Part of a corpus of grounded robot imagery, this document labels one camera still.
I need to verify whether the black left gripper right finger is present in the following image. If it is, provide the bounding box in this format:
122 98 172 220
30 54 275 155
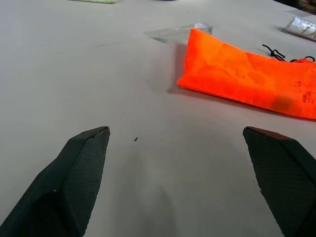
242 126 316 237

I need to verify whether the light green cloth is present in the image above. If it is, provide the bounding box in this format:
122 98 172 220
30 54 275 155
71 0 117 4

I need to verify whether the white printed packet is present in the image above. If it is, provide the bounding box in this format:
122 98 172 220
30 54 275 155
284 16 316 41

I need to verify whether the black drawstring cord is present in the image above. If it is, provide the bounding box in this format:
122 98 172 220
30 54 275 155
262 44 316 63

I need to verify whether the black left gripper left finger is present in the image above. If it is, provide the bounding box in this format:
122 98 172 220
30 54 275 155
0 126 111 237

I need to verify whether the orange drawstring bag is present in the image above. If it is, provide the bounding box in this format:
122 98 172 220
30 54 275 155
177 28 316 121

